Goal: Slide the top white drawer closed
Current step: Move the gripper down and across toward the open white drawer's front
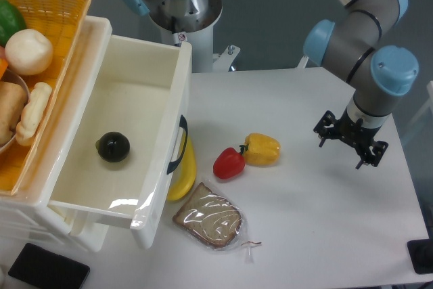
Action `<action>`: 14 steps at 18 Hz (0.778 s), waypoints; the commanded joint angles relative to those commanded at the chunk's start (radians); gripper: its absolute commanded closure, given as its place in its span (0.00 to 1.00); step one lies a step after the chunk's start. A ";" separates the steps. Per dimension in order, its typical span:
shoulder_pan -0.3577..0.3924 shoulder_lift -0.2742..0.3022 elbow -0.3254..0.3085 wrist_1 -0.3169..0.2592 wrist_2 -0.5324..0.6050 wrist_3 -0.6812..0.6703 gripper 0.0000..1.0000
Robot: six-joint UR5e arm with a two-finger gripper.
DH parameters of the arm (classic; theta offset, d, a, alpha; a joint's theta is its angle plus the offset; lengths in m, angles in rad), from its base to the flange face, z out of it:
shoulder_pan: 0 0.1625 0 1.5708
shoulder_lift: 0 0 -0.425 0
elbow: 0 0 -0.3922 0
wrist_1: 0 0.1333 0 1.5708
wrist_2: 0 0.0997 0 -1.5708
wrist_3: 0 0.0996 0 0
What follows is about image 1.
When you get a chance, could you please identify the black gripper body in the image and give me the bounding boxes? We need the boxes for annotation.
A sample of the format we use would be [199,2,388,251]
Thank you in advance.
[313,110,388,167]

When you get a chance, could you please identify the white top drawer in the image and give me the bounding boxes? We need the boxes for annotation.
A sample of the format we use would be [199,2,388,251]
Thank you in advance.
[50,36,192,252]

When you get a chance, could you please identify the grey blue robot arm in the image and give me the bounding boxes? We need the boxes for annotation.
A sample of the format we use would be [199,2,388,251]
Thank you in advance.
[303,0,419,166]

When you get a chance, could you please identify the white drawer cabinet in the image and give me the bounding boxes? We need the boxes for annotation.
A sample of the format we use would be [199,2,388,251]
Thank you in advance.
[1,16,112,252]

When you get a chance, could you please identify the yellow bell pepper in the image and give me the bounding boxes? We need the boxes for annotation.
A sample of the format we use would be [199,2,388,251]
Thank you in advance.
[240,133,281,166]

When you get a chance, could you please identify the red bell pepper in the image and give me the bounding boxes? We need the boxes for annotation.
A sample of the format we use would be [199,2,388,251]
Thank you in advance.
[213,148,246,180]

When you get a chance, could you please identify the black object at table edge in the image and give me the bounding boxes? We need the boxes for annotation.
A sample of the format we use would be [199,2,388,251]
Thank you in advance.
[407,239,432,274]

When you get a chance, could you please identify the bread slice in plastic bag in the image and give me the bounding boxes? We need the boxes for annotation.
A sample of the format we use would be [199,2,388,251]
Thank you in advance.
[172,179,262,263]

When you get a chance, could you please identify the yellow banana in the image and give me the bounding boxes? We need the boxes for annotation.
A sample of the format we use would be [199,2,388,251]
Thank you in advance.
[166,135,197,202]

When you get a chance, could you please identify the dark round fruit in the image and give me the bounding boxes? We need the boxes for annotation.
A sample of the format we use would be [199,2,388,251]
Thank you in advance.
[95,131,131,162]

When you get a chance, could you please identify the orange woven basket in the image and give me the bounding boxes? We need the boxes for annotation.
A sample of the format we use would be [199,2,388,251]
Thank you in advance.
[1,0,91,196]

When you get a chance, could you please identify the white round bun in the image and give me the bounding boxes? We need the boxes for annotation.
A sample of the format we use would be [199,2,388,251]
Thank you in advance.
[5,29,53,76]

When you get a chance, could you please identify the brown bread loaf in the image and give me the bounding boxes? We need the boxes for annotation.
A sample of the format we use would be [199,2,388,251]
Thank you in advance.
[0,81,27,146]

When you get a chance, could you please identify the black smartphone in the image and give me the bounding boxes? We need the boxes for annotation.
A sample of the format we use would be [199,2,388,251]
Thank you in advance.
[7,243,90,289]

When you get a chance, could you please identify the metal bowl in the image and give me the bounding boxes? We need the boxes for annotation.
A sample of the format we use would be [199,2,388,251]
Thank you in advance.
[1,69,30,153]

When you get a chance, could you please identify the green bell pepper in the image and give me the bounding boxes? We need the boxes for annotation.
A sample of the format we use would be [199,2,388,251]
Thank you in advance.
[0,0,27,47]

